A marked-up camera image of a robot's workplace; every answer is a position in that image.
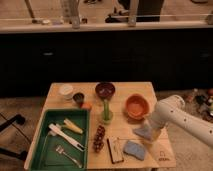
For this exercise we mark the brown grape bunch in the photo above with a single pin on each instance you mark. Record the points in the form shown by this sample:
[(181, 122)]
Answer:
[(98, 139)]

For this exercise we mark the silver fork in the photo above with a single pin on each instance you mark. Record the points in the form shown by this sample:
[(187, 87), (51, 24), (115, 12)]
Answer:
[(61, 151)]

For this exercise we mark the small dark cup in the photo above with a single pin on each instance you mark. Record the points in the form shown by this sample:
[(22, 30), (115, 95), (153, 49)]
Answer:
[(78, 98)]

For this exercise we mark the white cup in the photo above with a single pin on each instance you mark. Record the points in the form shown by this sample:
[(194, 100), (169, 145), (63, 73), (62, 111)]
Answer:
[(66, 91)]

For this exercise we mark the orange bowl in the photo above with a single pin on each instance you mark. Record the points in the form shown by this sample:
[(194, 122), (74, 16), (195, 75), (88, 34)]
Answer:
[(136, 107)]

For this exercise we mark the black chair base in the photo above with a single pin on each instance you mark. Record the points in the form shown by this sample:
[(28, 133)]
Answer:
[(9, 130)]

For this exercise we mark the dark purple bowl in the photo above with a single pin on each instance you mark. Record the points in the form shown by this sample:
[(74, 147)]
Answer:
[(105, 90)]

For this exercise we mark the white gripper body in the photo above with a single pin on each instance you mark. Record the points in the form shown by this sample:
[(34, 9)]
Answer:
[(156, 124)]

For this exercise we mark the green plastic tray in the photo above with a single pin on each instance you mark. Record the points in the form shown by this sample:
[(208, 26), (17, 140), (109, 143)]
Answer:
[(44, 157)]

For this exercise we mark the blue folded cloth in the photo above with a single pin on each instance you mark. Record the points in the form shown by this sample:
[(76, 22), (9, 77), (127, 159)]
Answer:
[(134, 149)]

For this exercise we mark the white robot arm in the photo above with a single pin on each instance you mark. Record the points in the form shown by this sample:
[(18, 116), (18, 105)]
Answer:
[(171, 110)]

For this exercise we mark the orange fruit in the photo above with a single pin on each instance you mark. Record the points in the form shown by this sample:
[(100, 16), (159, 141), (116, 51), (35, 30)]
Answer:
[(86, 105)]

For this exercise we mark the yellow corn cob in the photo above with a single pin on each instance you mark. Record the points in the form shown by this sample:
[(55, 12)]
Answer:
[(72, 126)]

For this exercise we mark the light blue towel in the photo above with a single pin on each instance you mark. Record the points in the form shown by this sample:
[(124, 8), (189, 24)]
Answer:
[(145, 131)]

